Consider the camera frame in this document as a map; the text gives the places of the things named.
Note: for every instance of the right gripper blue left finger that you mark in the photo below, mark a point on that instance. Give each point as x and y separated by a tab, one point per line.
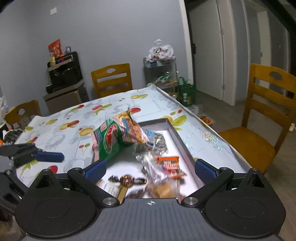
95	171

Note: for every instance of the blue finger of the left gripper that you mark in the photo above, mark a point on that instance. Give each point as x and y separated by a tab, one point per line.
48	157

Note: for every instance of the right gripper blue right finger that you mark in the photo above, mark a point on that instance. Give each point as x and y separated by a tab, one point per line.
205	171

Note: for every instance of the dark candy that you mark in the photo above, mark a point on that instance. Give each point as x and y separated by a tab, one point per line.
127	180

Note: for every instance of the orange snack packet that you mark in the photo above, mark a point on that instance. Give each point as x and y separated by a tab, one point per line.
171	166

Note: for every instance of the tan triangular cake packet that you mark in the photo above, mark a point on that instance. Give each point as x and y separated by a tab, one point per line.
167	189

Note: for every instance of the green shrimp chips bag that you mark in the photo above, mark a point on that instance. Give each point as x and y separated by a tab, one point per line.
116	133

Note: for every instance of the dark tube snack packet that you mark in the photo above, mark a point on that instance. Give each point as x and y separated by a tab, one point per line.
154	172

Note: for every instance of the clear sunflower seeds bag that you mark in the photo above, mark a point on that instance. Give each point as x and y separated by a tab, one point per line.
156	143

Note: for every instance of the small brown pastry packet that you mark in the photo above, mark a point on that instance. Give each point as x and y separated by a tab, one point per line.
118	191

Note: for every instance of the fruit print tablecloth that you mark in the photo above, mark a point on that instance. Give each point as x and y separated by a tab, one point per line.
69	131

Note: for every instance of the black plastic bag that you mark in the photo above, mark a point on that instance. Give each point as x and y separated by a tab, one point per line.
11	136

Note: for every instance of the tray of oranges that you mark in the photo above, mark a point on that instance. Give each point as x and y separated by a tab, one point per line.
209	121

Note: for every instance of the wooden chair left side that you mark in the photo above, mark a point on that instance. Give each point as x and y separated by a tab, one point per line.
22	114

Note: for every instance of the wooden chair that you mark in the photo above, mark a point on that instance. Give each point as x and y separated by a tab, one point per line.
267	117
112	79
22	114

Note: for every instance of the black water dispenser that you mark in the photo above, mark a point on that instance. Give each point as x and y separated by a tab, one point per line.
67	86

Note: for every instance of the green shopping bag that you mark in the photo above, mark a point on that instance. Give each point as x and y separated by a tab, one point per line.
186	91

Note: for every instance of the wooden chair right side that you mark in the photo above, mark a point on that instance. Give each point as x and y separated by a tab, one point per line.
267	117

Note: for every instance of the wooden chair far side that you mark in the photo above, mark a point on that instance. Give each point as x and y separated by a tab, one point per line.
112	79

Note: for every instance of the metal storage cart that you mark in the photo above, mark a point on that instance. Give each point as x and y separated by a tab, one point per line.
163	74

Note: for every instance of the red snack bag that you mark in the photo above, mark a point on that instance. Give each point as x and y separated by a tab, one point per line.
55	48

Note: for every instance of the white plastic chocolate bag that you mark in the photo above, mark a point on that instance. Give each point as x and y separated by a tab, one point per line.
160	52

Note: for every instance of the white door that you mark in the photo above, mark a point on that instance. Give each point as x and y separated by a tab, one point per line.
208	44

